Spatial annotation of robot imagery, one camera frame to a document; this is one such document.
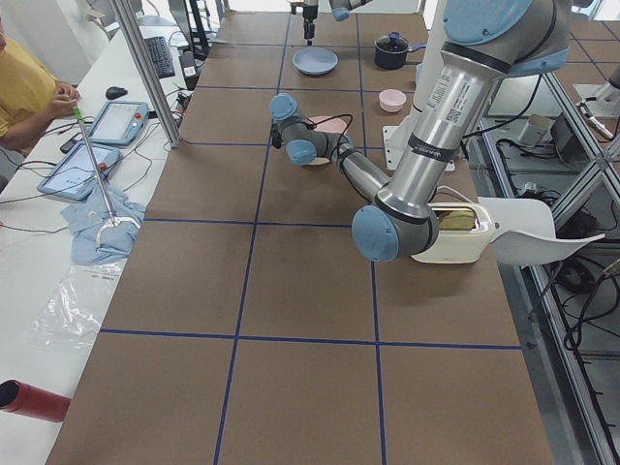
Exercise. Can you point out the dark blue pot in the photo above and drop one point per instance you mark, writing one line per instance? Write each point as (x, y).
(394, 61)

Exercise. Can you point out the pink plate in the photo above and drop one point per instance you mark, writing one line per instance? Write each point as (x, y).
(331, 124)

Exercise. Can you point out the glass pot lid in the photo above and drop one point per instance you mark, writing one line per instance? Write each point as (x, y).
(392, 42)

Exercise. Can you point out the aluminium frame post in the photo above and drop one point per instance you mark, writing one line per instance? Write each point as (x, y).
(129, 24)

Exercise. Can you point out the teach pendant tablet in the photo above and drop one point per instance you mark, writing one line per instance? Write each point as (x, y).
(73, 178)
(119, 123)

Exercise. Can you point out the blue plate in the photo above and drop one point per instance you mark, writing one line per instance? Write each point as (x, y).
(315, 61)

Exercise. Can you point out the black computer mouse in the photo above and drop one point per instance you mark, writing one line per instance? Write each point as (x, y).
(115, 92)

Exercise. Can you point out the white plastic chair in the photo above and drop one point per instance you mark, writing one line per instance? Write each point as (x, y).
(525, 233)

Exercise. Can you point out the person in yellow shirt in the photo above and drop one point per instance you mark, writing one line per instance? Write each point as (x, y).
(26, 89)

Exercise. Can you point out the red cylinder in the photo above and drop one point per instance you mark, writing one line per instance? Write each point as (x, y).
(22, 399)

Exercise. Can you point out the black phone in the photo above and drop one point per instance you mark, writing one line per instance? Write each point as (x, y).
(67, 146)

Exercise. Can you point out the pink bowl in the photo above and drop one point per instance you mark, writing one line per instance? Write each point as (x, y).
(392, 100)

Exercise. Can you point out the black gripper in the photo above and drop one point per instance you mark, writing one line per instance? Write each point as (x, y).
(308, 18)

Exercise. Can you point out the cream white plate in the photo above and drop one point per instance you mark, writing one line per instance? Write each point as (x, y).
(318, 162)

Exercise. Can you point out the teach pendant tablet far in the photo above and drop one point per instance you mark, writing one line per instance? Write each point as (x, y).
(119, 123)

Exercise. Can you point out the metal reacher grabber stick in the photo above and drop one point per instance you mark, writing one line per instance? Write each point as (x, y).
(113, 221)

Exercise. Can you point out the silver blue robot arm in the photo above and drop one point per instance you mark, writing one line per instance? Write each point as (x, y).
(486, 41)

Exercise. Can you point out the black keyboard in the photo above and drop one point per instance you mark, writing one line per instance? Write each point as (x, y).
(160, 56)

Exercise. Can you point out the teach pendant tablet near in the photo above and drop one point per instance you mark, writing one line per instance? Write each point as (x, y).
(73, 178)

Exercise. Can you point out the person's hand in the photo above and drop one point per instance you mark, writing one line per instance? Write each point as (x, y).
(65, 98)

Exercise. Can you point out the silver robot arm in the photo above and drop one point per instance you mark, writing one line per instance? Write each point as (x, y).
(340, 10)

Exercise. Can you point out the cream toaster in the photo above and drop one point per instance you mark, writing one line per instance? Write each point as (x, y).
(459, 247)

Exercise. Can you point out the blue cloth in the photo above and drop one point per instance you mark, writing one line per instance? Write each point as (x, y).
(93, 243)

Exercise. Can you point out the clear plastic bag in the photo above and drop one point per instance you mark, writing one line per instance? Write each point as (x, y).
(73, 315)

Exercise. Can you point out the toast slice in toaster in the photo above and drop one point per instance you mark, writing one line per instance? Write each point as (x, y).
(457, 220)

